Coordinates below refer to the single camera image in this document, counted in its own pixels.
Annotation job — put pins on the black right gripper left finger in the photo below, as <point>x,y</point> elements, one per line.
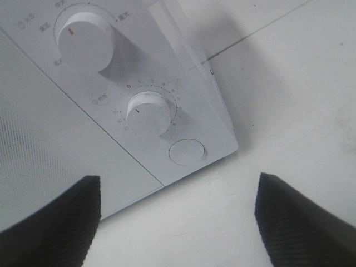
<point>60,233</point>

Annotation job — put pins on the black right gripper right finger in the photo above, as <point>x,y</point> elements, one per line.
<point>296,231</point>

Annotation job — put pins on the white microwave door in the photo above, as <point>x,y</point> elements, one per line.
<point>48,144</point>

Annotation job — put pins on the white round door button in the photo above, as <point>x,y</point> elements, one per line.
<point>187,151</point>

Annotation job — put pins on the white lower timer knob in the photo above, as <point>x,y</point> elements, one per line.
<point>148,114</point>

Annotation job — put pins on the white microwave oven body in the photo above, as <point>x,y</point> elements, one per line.
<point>153,53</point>

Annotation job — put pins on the white upper power knob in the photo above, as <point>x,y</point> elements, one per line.
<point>87,42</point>

